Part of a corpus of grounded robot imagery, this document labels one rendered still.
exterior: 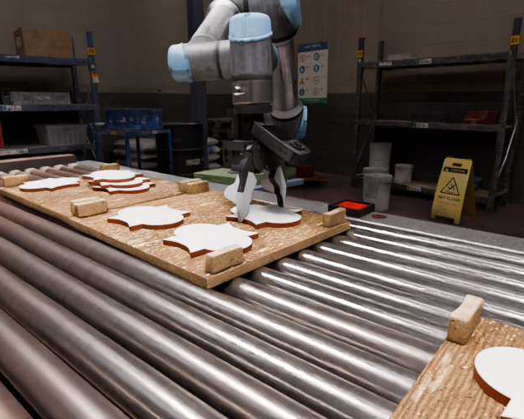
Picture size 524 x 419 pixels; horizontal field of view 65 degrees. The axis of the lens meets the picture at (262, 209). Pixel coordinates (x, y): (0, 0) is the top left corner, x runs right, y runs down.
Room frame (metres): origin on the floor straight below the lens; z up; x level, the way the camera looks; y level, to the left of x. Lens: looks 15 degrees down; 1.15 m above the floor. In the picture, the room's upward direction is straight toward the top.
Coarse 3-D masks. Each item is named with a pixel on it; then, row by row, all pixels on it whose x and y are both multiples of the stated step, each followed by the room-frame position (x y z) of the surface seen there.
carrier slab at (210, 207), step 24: (216, 192) 0.98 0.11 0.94; (96, 216) 0.77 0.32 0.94; (192, 216) 0.77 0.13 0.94; (216, 216) 0.77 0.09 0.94; (312, 216) 0.77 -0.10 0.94; (120, 240) 0.63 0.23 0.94; (144, 240) 0.62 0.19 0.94; (264, 240) 0.62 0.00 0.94; (288, 240) 0.62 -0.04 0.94; (312, 240) 0.65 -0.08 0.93; (168, 264) 0.53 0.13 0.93; (192, 264) 0.52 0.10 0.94; (240, 264) 0.53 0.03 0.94; (264, 264) 0.56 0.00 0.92
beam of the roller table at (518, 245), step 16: (160, 176) 1.31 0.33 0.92; (176, 176) 1.31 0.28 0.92; (224, 192) 1.07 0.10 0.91; (256, 192) 1.07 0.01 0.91; (304, 208) 0.91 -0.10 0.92; (320, 208) 0.91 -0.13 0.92; (384, 224) 0.78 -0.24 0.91; (400, 224) 0.78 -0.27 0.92; (416, 224) 0.78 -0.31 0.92; (432, 224) 0.78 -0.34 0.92; (464, 240) 0.69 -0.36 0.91; (480, 240) 0.68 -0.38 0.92; (496, 240) 0.68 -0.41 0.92; (512, 240) 0.68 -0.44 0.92
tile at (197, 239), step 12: (180, 228) 0.66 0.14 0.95; (192, 228) 0.66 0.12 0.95; (204, 228) 0.66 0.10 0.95; (216, 228) 0.66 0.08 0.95; (228, 228) 0.66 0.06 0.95; (168, 240) 0.60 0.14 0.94; (180, 240) 0.60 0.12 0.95; (192, 240) 0.60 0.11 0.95; (204, 240) 0.60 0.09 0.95; (216, 240) 0.60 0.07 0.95; (228, 240) 0.60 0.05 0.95; (240, 240) 0.60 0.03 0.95; (192, 252) 0.55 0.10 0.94; (204, 252) 0.56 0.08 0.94
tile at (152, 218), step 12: (120, 216) 0.73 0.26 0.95; (132, 216) 0.73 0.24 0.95; (144, 216) 0.73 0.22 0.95; (156, 216) 0.73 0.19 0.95; (168, 216) 0.73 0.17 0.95; (180, 216) 0.73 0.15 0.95; (132, 228) 0.67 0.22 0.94; (144, 228) 0.69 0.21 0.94; (156, 228) 0.68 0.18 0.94; (168, 228) 0.69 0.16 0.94
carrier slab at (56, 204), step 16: (80, 176) 1.19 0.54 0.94; (144, 176) 1.19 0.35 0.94; (0, 192) 1.02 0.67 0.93; (16, 192) 0.98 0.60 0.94; (32, 192) 0.98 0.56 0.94; (48, 192) 0.98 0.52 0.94; (64, 192) 0.98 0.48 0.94; (80, 192) 0.98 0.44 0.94; (96, 192) 0.98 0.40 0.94; (144, 192) 0.98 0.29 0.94; (160, 192) 0.98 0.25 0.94; (176, 192) 0.98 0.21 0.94; (32, 208) 0.89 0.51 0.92; (48, 208) 0.83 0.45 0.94; (64, 208) 0.83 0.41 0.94; (112, 208) 0.83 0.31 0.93
